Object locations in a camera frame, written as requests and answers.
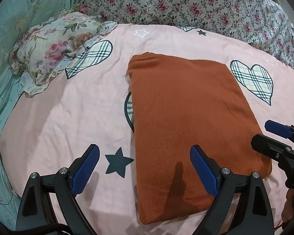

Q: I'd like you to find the rust orange knit sweater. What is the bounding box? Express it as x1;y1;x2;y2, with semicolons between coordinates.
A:
127;52;272;224

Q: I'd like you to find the white red floral quilt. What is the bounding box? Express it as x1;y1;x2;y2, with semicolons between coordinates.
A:
74;0;294;69

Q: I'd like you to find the person's right hand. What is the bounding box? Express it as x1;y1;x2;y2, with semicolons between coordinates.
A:
281;189;294;223

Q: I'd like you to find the teal floral bedding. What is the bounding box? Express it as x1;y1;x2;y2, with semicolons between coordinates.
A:
0;0;83;230

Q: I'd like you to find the cream rose floral pillow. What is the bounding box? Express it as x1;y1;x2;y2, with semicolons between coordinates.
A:
9;11;117;97

